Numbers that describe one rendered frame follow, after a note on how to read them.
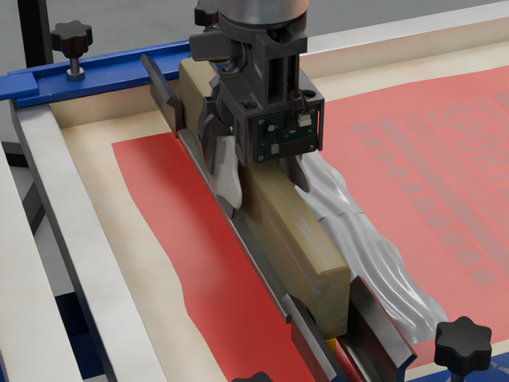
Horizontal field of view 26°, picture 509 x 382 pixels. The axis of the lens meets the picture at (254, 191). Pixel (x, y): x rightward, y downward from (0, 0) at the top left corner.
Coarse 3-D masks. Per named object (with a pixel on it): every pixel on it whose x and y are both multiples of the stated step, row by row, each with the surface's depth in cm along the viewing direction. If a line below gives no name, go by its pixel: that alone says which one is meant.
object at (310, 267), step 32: (192, 64) 111; (192, 96) 109; (192, 128) 112; (256, 192) 96; (288, 192) 94; (256, 224) 98; (288, 224) 90; (288, 256) 91; (320, 256) 87; (288, 288) 93; (320, 288) 86; (320, 320) 88
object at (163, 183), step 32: (352, 96) 126; (384, 96) 126; (416, 96) 126; (448, 96) 126; (480, 96) 126; (128, 160) 116; (160, 160) 116; (352, 160) 116; (160, 192) 111; (192, 192) 111; (352, 192) 111; (384, 192) 111; (160, 224) 107; (192, 224) 107; (224, 224) 107
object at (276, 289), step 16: (192, 144) 111; (192, 160) 109; (240, 224) 100; (240, 240) 99; (256, 240) 99; (256, 256) 97; (256, 272) 96; (272, 272) 95; (272, 288) 93; (288, 320) 91
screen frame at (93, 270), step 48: (336, 48) 128; (384, 48) 130; (432, 48) 133; (96, 96) 120; (144, 96) 122; (48, 144) 112; (48, 192) 105; (96, 240) 99; (96, 288) 94; (96, 336) 91; (144, 336) 90
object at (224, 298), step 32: (384, 224) 107; (416, 224) 107; (192, 256) 103; (224, 256) 103; (416, 256) 103; (448, 256) 103; (192, 288) 99; (224, 288) 99; (256, 288) 99; (448, 288) 99; (192, 320) 96; (224, 320) 96; (256, 320) 96; (448, 320) 96; (480, 320) 96; (224, 352) 93; (256, 352) 93; (288, 352) 93; (416, 352) 93
